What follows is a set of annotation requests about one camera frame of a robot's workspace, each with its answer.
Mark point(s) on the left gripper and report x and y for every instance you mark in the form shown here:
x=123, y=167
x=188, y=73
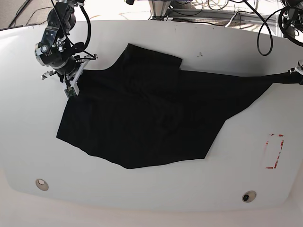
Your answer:
x=298, y=69

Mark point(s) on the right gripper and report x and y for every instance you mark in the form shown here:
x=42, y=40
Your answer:
x=69, y=70

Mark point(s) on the black t-shirt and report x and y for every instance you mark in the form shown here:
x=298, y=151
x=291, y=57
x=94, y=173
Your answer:
x=145, y=111

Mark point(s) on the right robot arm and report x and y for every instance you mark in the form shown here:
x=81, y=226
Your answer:
x=57, y=51

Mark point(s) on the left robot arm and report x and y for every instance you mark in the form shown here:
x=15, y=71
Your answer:
x=290, y=19

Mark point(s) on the red tape rectangle marking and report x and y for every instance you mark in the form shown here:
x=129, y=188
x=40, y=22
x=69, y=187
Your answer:
x=272, y=151

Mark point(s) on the left table grommet hole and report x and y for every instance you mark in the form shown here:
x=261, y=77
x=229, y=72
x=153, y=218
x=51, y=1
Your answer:
x=42, y=185

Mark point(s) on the table grommet hole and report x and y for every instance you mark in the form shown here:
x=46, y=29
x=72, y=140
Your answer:
x=42, y=185
x=249, y=196

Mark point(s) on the right table grommet hole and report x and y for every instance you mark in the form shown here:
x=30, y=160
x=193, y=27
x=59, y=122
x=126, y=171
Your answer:
x=249, y=196

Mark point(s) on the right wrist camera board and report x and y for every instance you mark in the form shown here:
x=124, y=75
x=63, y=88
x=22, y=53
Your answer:
x=70, y=92

